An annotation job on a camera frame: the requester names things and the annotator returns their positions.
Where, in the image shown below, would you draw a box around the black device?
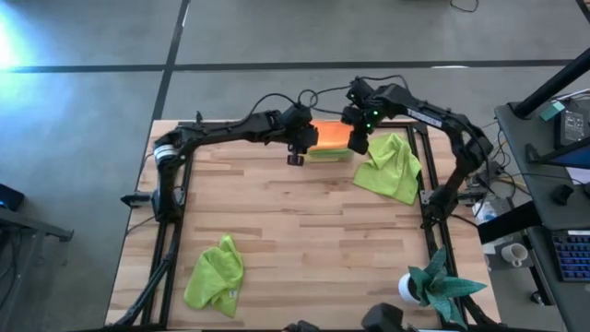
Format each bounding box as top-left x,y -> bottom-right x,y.
281,319 -> 320,332

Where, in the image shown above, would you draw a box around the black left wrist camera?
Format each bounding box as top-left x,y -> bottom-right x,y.
286,142 -> 306,167

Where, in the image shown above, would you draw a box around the monitor with blue screen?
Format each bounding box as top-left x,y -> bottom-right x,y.
525,136 -> 590,170

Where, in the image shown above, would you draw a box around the black clamp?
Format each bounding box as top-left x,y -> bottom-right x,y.
120,192 -> 154,208

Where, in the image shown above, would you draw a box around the white mug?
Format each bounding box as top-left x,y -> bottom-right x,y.
500,242 -> 530,268

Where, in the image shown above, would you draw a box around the black bar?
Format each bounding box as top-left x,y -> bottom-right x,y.
477,200 -> 543,245

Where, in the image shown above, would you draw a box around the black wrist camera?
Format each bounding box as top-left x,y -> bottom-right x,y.
340,105 -> 365,126
286,142 -> 306,167

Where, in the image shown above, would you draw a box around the black metal table frame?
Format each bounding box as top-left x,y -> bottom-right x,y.
110,118 -> 502,331

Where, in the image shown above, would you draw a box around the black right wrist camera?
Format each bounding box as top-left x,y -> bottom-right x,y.
340,105 -> 365,126

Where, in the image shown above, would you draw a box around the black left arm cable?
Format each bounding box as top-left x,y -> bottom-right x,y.
230,91 -> 319,128

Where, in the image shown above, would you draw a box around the black power adapter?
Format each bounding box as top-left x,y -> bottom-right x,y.
554,106 -> 590,149

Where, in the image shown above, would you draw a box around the black stand leg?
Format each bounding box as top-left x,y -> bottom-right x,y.
0,207 -> 75,243

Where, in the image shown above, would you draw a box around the teal box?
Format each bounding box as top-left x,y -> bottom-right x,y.
538,100 -> 567,123

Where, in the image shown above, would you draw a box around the grey desk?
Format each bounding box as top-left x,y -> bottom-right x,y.
493,99 -> 590,332

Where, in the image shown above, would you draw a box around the black keyboard blue keys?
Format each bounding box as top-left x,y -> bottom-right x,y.
550,229 -> 590,283

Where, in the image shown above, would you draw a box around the dark device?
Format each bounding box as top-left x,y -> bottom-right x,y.
0,183 -> 27,212

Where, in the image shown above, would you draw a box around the lime green microfiber towel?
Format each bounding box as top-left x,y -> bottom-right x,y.
352,132 -> 423,207
183,233 -> 245,319

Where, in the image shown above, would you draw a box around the orange microfiber towel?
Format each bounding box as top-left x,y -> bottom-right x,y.
312,120 -> 356,151

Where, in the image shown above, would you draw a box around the black computer mouse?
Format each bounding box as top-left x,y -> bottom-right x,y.
550,183 -> 575,207

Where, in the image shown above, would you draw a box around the snake plant white pot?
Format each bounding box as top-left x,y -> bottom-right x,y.
397,247 -> 489,329

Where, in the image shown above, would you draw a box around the black pole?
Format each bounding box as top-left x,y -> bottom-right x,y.
512,45 -> 590,120

